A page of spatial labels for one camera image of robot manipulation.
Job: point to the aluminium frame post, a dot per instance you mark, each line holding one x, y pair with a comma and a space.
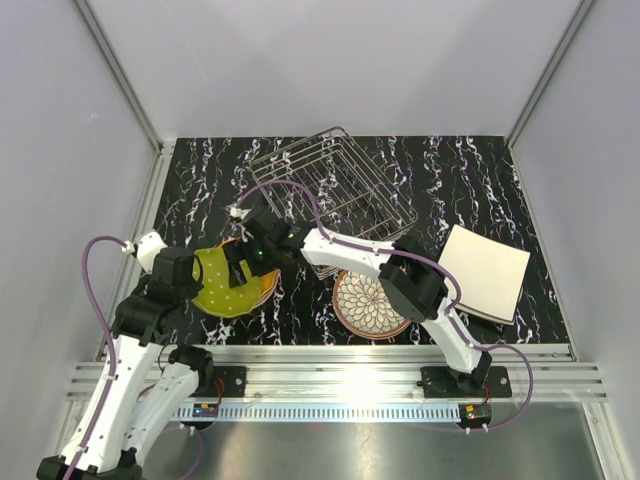
100, 39
561, 49

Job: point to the pink polka dot plate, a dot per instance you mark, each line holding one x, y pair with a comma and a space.
267, 286

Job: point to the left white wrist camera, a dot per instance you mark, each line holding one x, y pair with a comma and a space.
147, 247

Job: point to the white slotted cable duct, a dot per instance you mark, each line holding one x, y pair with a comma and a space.
317, 412

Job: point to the metal wire dish rack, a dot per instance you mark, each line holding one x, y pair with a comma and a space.
354, 194

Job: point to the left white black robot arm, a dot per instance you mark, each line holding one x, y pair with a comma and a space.
119, 428

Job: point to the right aluminium frame post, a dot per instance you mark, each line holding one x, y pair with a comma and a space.
561, 49

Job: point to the green polka dot plate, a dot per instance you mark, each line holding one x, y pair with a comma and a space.
217, 298

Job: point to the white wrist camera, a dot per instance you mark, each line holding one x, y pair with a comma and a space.
147, 247
238, 214

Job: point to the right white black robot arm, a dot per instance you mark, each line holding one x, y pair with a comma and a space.
414, 284

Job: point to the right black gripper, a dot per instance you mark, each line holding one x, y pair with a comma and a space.
236, 252

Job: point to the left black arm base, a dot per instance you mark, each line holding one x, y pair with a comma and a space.
226, 380

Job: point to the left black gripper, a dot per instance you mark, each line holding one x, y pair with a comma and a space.
195, 288

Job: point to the black marble pattern mat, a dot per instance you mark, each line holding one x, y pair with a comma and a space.
436, 182

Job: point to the aluminium mounting rail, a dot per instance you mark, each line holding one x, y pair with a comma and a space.
391, 373

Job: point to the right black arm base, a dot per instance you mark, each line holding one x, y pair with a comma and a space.
440, 382

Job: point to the floral patterned brown plate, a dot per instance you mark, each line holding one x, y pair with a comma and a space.
361, 305

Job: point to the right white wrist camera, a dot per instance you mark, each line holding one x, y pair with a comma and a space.
238, 214

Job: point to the left aluminium frame post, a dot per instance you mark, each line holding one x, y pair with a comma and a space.
100, 39

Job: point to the orange polka dot plate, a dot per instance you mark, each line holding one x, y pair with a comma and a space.
228, 242

